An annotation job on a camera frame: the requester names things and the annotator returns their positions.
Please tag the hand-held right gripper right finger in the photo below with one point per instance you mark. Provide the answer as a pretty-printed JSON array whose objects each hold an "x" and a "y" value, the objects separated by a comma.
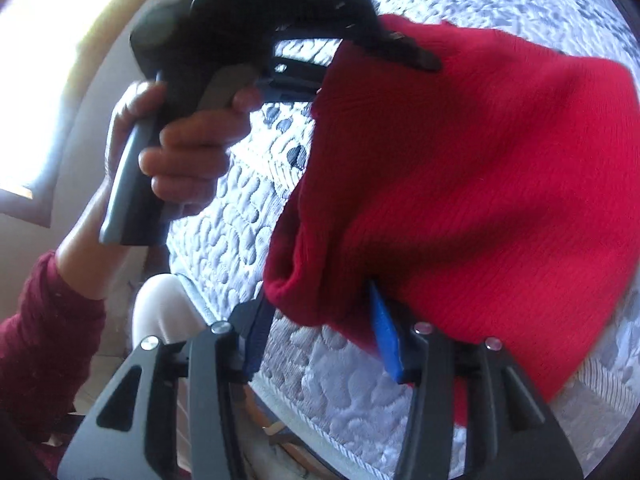
[{"x": 387, "y": 335}]

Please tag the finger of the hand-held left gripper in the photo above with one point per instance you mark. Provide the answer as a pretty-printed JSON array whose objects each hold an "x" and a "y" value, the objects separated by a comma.
[
  {"x": 295, "y": 77},
  {"x": 405, "y": 50}
]

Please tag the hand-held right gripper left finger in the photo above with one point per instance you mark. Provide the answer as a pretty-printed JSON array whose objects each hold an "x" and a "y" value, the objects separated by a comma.
[{"x": 257, "y": 335}]

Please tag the red knit sweater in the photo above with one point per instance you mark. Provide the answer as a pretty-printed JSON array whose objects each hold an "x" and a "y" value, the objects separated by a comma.
[{"x": 450, "y": 185}]

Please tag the person's left hand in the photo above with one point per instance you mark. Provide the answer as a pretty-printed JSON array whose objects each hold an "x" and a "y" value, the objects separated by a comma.
[{"x": 195, "y": 155}]

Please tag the person's white trouser leg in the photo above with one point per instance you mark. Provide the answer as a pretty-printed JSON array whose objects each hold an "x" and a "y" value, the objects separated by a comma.
[{"x": 167, "y": 310}]

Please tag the white quilted leaf-print bedspread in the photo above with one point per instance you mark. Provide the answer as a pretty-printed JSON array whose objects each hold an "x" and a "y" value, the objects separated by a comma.
[{"x": 235, "y": 195}]

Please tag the wooden framed window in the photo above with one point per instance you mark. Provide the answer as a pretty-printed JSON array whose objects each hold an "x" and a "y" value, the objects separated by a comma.
[{"x": 50, "y": 70}]

